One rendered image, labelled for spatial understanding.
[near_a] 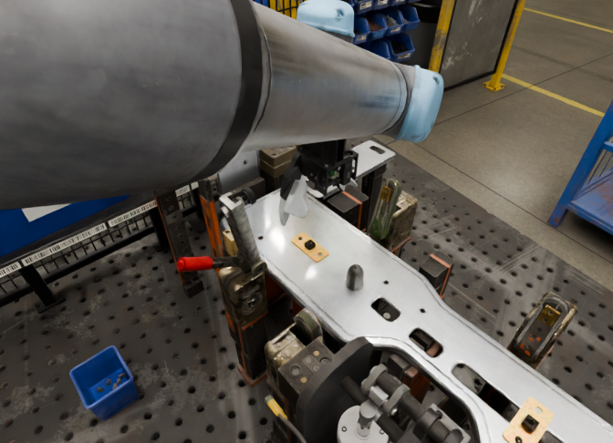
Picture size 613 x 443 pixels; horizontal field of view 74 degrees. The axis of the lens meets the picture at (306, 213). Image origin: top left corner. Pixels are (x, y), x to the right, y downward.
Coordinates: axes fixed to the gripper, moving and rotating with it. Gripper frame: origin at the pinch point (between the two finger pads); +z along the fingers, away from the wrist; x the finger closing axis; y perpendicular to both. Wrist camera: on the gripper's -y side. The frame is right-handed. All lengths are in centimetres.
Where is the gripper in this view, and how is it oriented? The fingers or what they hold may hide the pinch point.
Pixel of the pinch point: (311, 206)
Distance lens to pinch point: 76.6
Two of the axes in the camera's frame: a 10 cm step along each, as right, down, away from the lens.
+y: 6.6, 5.0, -5.6
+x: 7.5, -4.4, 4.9
